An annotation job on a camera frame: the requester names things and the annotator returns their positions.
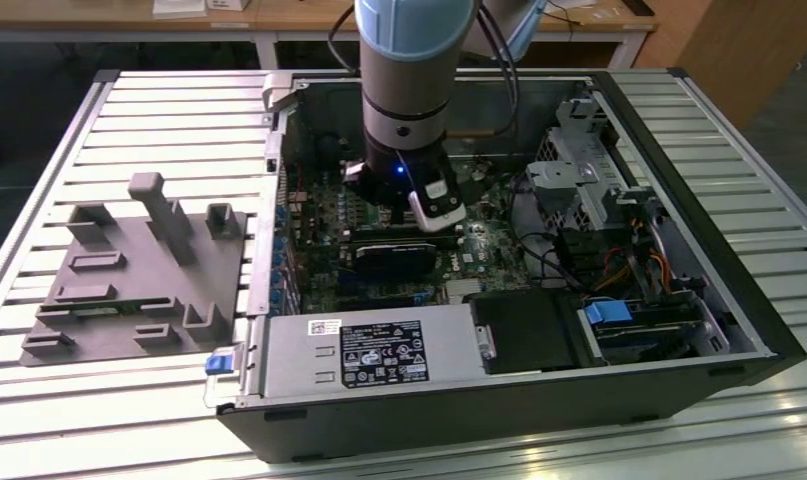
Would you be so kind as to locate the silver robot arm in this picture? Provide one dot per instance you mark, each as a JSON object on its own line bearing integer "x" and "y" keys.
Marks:
{"x": 404, "y": 90}

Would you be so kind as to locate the CPU socket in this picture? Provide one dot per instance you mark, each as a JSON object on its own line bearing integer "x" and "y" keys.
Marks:
{"x": 378, "y": 216}

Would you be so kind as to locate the black RAM slots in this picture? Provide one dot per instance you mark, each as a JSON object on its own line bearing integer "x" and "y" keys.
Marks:
{"x": 384, "y": 235}

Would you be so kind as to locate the black graphics card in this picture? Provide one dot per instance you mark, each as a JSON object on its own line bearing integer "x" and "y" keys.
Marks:
{"x": 393, "y": 262}

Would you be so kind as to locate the green motherboard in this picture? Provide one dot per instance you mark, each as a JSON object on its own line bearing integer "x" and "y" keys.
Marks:
{"x": 490, "y": 240}

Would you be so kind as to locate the grey metal drive cage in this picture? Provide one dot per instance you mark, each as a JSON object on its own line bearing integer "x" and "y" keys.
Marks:
{"x": 564, "y": 185}

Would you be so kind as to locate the silver power supply unit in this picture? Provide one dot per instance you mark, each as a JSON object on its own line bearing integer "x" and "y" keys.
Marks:
{"x": 297, "y": 360}

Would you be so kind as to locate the white box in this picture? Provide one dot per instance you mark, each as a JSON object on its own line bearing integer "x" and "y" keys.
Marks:
{"x": 229, "y": 4}
{"x": 180, "y": 7}

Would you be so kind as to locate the blue disk carrier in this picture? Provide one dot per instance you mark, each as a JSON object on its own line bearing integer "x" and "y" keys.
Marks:
{"x": 611, "y": 312}

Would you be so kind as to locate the grey parts rack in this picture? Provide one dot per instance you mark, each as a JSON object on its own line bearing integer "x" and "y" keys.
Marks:
{"x": 144, "y": 300}

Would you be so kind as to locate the blue case latch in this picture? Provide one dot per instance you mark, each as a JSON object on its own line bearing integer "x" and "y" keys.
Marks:
{"x": 218, "y": 364}

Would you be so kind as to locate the black PC case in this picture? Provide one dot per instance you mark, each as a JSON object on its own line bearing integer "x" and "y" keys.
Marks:
{"x": 444, "y": 425}

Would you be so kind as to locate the wooden cabinet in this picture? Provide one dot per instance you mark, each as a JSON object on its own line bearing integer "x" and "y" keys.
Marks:
{"x": 744, "y": 50}

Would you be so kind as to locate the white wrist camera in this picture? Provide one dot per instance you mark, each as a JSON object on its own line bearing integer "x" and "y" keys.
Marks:
{"x": 440, "y": 207}

